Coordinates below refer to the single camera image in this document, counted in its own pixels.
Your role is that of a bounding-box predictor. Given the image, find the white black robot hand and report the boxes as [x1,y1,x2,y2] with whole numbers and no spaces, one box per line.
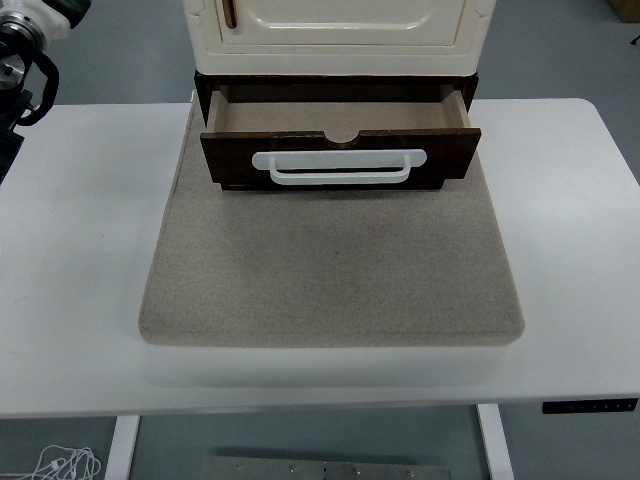
[2,0,94,41]

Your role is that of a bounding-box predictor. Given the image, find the dark wooden drawer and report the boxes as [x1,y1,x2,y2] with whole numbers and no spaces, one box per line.
[199,83,483,192]

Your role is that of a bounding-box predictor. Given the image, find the white drawer handle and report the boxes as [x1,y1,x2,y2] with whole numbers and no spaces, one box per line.
[251,148,429,188]

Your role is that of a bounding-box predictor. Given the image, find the dark wooden drawer case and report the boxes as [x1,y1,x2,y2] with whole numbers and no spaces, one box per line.
[193,71,481,192]

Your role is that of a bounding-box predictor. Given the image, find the cream plastic cabinet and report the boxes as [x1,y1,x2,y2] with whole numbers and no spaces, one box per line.
[179,0,497,77]

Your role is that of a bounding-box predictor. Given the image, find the grey felt mat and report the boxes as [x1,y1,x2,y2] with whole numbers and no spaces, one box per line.
[138,102,526,349]

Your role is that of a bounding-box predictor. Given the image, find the white table leg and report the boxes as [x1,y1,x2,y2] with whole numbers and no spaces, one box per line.
[476,403,516,480]
[102,414,142,480]

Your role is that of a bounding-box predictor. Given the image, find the brown cardboard box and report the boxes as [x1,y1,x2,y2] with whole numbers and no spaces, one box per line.
[610,0,640,24]

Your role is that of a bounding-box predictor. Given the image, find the black table control panel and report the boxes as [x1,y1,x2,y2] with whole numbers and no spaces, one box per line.
[542,397,640,415]

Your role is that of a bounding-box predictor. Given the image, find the white thin cable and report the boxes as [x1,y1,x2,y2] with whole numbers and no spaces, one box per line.
[0,444,104,480]

